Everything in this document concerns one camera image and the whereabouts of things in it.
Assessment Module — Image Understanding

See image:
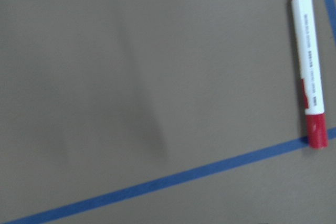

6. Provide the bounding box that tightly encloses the red white marker pen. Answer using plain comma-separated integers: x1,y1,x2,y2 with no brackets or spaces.
290,0,328,149

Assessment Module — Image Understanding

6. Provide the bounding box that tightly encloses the brown paper table cover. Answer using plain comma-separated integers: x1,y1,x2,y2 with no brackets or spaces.
1,0,335,223

